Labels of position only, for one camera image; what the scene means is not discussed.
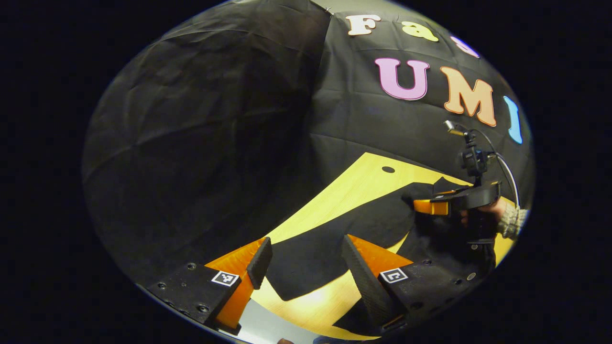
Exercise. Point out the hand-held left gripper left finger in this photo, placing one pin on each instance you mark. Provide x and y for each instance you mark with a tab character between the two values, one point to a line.
260	263

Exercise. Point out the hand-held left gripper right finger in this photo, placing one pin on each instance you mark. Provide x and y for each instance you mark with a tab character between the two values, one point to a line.
366	282

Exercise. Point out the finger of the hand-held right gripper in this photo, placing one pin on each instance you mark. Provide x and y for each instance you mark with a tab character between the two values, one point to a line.
430	207

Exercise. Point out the black garment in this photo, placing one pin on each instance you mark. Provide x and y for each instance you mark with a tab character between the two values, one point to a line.
334	229

